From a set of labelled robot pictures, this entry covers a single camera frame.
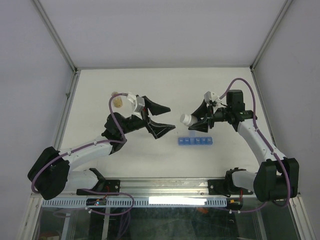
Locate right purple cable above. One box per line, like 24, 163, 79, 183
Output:
218, 77, 293, 215

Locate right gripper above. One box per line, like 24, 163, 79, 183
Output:
187, 99, 232, 133

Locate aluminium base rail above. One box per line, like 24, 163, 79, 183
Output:
31, 176, 301, 199

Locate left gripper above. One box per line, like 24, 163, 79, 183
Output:
119, 96, 176, 139

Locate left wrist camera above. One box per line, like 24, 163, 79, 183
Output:
126, 92, 145, 119

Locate white slotted cable duct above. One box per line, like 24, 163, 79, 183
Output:
41, 196, 228, 209

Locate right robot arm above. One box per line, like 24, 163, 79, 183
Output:
180, 90, 300, 203

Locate amber pill bottle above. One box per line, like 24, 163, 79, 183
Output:
111, 91, 123, 108

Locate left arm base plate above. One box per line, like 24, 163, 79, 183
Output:
76, 178, 121, 196

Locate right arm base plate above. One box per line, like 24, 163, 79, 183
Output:
207, 167, 253, 198

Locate blue weekly pill organizer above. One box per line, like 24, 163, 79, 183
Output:
177, 130, 214, 146

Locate white cap pill bottle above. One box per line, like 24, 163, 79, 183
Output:
180, 114, 198, 127

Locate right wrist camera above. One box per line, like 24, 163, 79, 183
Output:
204, 91, 222, 106

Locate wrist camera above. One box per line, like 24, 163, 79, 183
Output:
126, 92, 145, 119
204, 91, 222, 106

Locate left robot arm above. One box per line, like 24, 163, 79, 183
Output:
27, 92, 175, 200

